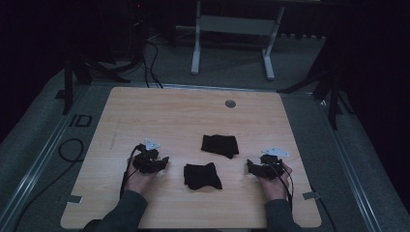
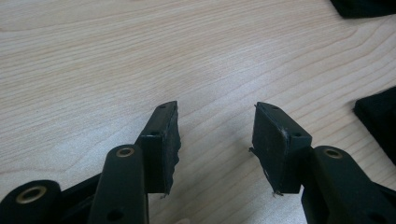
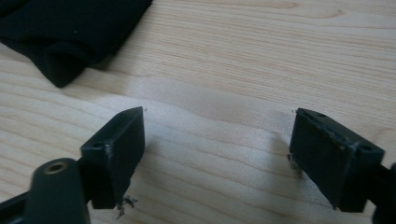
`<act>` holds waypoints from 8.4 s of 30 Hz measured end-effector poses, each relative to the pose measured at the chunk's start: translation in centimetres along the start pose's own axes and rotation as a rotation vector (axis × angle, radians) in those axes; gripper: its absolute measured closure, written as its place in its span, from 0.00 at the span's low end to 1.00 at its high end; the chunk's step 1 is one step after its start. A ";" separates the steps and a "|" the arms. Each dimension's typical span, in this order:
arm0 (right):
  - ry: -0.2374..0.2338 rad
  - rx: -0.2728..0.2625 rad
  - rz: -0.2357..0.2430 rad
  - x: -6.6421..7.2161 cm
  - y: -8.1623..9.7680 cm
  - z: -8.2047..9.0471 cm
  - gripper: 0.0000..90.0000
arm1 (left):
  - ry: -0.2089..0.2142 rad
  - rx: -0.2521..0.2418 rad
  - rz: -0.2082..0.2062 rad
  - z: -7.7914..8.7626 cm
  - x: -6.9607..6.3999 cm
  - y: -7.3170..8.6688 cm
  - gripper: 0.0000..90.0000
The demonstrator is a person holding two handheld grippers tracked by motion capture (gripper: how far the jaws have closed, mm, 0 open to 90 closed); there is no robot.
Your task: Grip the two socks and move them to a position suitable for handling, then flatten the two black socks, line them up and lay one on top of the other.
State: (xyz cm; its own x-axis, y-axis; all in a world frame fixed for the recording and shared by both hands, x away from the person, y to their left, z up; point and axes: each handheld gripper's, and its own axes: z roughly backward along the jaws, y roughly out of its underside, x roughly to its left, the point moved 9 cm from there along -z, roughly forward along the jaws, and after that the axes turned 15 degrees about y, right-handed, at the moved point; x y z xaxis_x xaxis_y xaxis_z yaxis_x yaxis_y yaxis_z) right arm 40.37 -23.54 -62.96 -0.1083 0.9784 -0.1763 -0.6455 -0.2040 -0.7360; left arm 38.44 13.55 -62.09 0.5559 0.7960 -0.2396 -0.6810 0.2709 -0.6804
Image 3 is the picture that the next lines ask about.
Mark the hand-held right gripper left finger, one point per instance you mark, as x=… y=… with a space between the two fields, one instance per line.
x=120 y=155

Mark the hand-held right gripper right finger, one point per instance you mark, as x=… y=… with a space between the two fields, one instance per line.
x=330 y=158

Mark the black cloth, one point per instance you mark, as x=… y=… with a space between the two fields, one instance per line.
x=67 y=34

